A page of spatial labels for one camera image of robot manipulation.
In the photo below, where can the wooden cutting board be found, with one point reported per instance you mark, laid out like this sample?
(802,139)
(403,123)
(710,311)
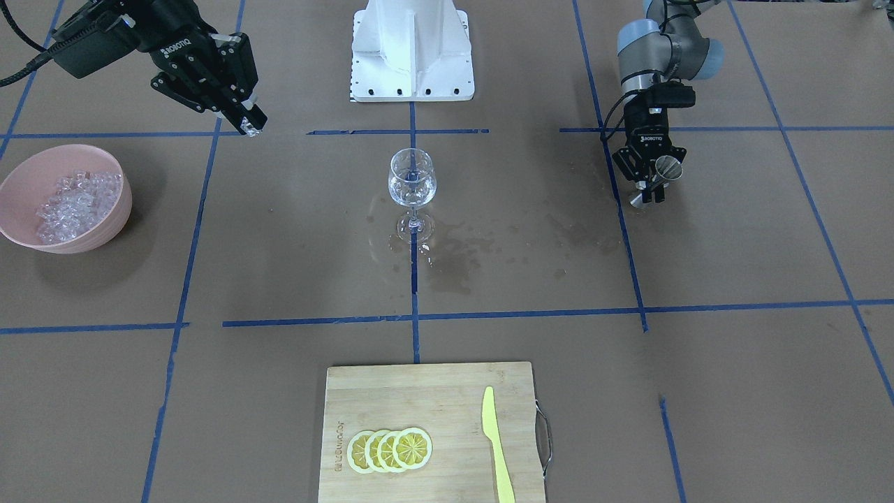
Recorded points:
(445,400)

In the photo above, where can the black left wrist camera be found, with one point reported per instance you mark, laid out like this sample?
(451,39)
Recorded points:
(670,95)

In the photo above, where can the lemon slice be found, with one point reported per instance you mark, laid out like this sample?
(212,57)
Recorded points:
(412,448)
(386,453)
(357,458)
(372,451)

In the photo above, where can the clear ice cube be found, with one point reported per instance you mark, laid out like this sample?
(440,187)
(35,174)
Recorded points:
(249,129)

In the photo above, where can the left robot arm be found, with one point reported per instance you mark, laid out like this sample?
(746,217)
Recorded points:
(658,56)

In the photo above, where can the pile of clear ice cubes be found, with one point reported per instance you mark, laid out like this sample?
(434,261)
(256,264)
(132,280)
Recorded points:
(81,200)

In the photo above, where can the pink bowl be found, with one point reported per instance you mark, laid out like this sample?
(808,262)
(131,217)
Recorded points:
(33,182)

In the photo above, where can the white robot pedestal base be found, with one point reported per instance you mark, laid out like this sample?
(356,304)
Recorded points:
(411,51)

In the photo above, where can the clear wine glass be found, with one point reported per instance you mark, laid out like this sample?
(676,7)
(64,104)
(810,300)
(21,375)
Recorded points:
(412,184)

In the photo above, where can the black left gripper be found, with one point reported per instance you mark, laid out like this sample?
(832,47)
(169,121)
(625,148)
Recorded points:
(646,128)

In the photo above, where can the steel cone jigger cup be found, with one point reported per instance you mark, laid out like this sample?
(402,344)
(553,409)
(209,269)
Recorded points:
(665,169)

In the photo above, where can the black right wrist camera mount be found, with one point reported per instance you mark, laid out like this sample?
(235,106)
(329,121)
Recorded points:
(93,37)

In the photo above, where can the yellow plastic knife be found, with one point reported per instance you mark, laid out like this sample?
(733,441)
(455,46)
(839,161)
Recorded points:
(490,426)

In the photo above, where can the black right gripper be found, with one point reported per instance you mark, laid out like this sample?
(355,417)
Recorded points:
(170,46)

